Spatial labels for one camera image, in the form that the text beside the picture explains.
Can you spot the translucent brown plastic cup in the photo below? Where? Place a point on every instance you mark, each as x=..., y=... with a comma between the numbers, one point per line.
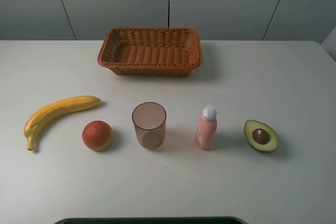
x=149, y=120

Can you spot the red orange tomato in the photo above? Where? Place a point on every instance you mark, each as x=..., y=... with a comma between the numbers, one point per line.
x=97, y=135

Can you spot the brown wicker basket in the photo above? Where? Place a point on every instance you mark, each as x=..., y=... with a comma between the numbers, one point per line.
x=146, y=50

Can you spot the pink bottle white cap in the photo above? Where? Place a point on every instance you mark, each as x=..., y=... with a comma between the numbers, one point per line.
x=206, y=128

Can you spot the black tray edge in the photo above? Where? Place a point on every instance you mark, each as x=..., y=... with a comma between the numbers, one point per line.
x=154, y=220

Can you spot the yellow banana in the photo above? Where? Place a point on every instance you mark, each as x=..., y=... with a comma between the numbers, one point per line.
x=38, y=121

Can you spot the halved avocado with pit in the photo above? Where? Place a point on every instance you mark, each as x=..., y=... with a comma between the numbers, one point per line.
x=260, y=136

